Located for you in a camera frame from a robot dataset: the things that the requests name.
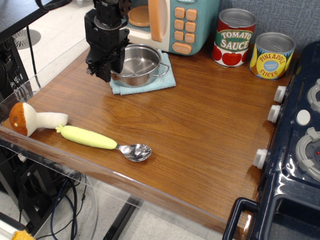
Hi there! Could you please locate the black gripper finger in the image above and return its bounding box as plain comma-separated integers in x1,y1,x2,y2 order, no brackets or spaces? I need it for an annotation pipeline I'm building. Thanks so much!
111,46,125,73
95,60,112,83

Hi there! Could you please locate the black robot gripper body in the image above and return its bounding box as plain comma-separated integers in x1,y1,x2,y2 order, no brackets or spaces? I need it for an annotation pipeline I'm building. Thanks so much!
84,9,130,75

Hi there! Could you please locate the silver steel pot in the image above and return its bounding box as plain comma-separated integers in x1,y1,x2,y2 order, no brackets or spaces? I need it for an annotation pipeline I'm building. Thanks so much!
111,44,167,87

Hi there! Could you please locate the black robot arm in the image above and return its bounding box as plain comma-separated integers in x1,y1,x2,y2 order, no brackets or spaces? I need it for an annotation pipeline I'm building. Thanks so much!
84,0,132,83

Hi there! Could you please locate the light blue rag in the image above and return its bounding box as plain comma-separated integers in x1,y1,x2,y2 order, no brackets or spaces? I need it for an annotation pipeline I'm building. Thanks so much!
109,49,176,96

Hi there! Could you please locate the teal toy microwave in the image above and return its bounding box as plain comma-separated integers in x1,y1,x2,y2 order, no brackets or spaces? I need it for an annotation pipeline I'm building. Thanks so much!
126,0,220,56

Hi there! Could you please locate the plush mushroom toy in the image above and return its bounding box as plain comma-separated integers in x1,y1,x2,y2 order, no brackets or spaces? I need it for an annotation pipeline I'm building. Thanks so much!
9,102,69,137

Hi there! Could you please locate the tomato sauce can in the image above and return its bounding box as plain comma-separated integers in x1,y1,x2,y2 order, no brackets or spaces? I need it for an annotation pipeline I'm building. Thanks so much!
212,8,257,67

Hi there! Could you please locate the black side table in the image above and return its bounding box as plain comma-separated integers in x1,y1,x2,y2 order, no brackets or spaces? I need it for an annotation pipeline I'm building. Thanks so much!
0,0,66,236

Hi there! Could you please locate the clear acrylic table guard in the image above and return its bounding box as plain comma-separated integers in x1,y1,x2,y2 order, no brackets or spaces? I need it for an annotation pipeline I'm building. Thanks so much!
0,26,227,232

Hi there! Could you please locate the pineapple slices can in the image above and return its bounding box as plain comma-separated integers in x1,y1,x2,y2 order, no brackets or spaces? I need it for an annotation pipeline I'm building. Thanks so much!
249,32,296,80

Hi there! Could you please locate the dark blue toy stove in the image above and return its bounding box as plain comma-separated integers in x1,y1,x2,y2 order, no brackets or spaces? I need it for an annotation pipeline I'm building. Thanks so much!
223,41,320,240

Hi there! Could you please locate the spoon with green handle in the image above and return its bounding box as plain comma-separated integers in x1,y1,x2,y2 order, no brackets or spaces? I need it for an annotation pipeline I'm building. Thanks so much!
55,124,152,162

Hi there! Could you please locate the black cable bundle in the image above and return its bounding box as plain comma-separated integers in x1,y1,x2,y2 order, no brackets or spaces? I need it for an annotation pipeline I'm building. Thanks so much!
14,172,88,240

